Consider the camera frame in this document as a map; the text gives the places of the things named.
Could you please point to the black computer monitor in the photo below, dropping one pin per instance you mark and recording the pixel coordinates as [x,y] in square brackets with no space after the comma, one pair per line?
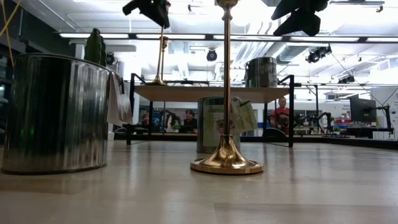
[362,109]

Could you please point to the green printed paper tag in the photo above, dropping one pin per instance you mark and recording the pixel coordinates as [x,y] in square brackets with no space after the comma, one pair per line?
[245,116]

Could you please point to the small green potted plant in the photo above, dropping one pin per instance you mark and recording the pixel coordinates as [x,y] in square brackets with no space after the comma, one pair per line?
[176,127]

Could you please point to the white paper tag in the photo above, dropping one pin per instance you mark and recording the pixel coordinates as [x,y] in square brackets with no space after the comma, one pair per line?
[118,102]

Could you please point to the black table edge frame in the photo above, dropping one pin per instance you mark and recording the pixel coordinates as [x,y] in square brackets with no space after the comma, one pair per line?
[373,143]

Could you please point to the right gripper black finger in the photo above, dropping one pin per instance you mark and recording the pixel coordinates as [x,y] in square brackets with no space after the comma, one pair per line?
[290,8]
[303,24]

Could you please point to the tall slim brass candlestick holder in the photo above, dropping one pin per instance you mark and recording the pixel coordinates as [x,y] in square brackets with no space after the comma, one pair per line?
[157,82]

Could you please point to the black ceiling spotlight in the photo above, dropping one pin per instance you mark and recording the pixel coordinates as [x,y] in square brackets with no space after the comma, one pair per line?
[346,79]
[211,55]
[110,58]
[317,55]

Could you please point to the metal can with paper label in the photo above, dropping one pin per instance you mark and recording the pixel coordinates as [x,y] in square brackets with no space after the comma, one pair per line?
[208,124]

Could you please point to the large brass candlestick holder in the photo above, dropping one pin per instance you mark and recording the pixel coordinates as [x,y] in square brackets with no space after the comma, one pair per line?
[227,155]

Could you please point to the black desk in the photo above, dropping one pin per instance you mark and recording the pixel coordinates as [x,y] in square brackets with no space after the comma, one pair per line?
[367,130]

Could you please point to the black background robot arm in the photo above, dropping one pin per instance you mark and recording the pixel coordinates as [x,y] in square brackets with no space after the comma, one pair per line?
[323,116]
[169,119]

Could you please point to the person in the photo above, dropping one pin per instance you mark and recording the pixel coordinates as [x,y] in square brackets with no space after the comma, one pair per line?
[280,113]
[144,119]
[189,119]

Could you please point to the large shiny metal can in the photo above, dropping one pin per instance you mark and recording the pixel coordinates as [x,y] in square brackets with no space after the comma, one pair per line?
[56,115]

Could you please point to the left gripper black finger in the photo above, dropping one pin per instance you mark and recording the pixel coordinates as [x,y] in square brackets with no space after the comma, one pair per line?
[155,11]
[132,7]

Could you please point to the dark ribbed metal can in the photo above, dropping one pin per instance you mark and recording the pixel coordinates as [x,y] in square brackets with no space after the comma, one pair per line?
[261,73]

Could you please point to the wooden shelf with black legs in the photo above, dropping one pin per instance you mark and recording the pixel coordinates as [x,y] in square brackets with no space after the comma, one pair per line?
[186,93]

